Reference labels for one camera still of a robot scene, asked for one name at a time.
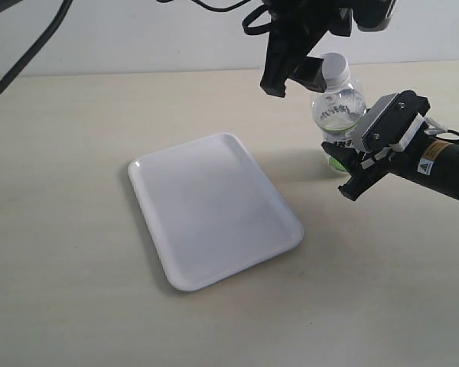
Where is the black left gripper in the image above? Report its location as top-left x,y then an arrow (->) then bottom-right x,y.
260,1 -> 352,96

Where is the black cable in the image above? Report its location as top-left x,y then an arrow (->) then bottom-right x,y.
0,0 -> 276,112

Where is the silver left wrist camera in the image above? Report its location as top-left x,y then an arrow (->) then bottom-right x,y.
353,0 -> 397,32

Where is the white bottle cap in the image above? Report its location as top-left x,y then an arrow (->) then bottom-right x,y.
321,52 -> 350,84

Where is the white rectangular plastic tray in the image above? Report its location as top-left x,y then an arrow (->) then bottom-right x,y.
127,132 -> 304,292

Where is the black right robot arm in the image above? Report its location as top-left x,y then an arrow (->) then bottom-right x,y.
321,119 -> 459,201

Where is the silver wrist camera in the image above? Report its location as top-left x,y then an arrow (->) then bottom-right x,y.
353,0 -> 397,32
351,89 -> 431,153

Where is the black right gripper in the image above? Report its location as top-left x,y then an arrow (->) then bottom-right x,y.
321,141 -> 396,201

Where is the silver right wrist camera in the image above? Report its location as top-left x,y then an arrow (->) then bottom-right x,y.
351,89 -> 431,153

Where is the clear plastic drink bottle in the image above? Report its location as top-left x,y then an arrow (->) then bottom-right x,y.
309,74 -> 368,177

